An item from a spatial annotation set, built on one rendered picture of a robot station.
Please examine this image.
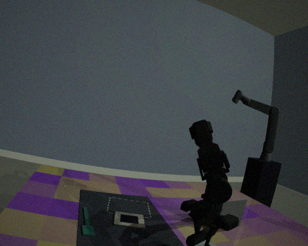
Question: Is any beige tile with dark rectangle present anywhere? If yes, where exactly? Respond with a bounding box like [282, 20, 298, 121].
[114, 211, 145, 228]

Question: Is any small teal trowel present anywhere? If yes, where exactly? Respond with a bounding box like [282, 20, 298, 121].
[82, 207, 96, 236]

